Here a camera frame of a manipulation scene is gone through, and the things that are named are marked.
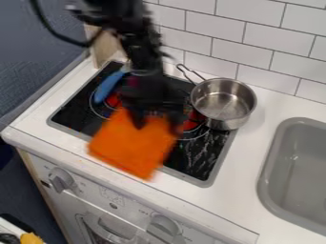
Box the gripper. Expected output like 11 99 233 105
118 73 189 136

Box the orange cloth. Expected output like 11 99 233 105
86 107 180 182

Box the toy stove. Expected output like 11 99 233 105
46 60 240 189

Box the blue tool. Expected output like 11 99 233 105
92 70 128 105

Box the silver pot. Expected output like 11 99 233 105
174 63 259 132

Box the wooden board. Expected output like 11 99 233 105
82 23 129 70

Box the toy sink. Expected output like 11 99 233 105
255 116 326 236

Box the yellow toy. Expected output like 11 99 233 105
19 232 45 244

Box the black cable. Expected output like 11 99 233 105
28 0 104 50

